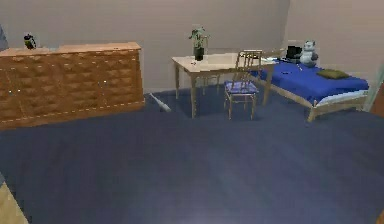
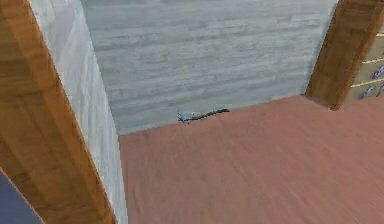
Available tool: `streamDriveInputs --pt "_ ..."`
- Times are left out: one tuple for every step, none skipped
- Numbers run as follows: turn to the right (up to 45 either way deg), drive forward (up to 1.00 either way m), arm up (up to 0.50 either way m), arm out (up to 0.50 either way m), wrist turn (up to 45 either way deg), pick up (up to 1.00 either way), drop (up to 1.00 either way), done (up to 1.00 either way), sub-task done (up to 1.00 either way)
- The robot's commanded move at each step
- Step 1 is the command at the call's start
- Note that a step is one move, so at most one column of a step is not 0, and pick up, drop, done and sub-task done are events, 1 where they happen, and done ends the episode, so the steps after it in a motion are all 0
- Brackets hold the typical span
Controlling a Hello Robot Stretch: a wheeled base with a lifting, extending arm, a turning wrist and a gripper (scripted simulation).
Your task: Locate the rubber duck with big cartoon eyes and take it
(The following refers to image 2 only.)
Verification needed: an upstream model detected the small pale blue object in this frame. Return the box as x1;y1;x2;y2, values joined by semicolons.
176;109;196;125

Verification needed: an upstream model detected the brown wooden cupboard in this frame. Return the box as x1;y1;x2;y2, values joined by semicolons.
0;0;118;224

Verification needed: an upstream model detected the brown wooden chest of drawers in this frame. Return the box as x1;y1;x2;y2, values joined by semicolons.
304;0;384;112

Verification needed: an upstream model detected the dark blue panel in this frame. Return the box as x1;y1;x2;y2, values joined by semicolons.
0;169;45;224

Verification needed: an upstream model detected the black curved cord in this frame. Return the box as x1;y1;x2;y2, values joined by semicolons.
191;107;231;121

